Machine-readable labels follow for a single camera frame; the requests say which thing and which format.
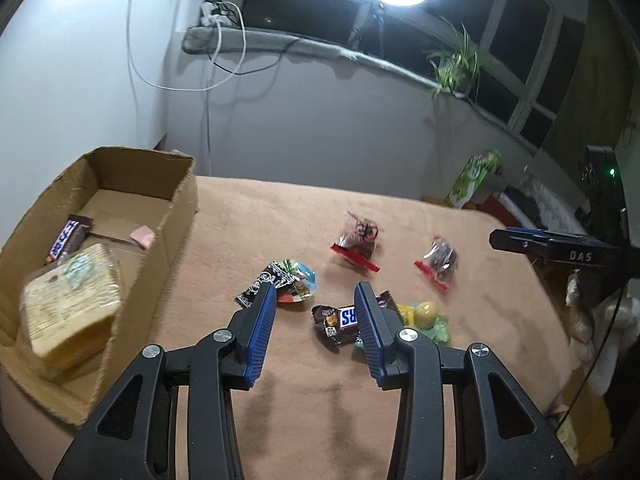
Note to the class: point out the white power strip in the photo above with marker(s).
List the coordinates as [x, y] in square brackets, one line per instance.
[212, 19]

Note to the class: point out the red zip bag dark snacks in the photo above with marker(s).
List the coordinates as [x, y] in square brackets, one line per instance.
[357, 240]
[440, 260]

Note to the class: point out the red box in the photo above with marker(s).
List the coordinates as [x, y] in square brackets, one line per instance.
[495, 210]

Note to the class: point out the green snack packet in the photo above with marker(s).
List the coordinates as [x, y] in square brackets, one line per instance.
[442, 332]

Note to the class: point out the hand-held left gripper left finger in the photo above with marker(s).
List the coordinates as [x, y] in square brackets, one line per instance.
[260, 332]

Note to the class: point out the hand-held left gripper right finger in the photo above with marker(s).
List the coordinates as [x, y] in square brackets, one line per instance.
[370, 332]

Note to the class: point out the brown chocolate bar blue label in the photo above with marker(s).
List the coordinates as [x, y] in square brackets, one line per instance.
[335, 322]

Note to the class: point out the sliced bread in clear bag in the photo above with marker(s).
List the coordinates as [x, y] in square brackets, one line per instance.
[65, 310]

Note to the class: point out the dark olive curtain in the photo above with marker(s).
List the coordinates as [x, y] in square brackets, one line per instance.
[590, 85]

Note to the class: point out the dark window with white frame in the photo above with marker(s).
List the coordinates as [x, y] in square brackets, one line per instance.
[300, 10]

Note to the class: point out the black skull print packet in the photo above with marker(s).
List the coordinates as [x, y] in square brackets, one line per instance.
[272, 271]

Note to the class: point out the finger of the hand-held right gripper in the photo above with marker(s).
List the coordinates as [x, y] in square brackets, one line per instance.
[520, 245]

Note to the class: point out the chocolate bar with torn wrapper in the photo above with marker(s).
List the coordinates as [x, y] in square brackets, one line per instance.
[67, 240]

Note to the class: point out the brown cardboard box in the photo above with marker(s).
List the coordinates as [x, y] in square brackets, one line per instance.
[175, 220]

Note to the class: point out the yellow egg-shaped candy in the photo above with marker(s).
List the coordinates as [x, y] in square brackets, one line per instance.
[425, 315]

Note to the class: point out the green potted plant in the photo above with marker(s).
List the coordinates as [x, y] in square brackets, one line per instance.
[450, 67]

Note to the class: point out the green white carton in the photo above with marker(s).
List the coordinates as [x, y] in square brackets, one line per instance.
[472, 175]

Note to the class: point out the colourful blue red packet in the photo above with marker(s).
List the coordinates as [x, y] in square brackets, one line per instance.
[302, 285]

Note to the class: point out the black light tripod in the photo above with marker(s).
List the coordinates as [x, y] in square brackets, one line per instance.
[378, 25]

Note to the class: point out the small pink packet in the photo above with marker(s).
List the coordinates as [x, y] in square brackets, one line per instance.
[142, 236]

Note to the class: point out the grey patterned cloth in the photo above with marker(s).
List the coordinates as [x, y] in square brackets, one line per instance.
[555, 205]

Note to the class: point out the white fluffy cloth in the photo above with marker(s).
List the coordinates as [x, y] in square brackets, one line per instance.
[582, 330]

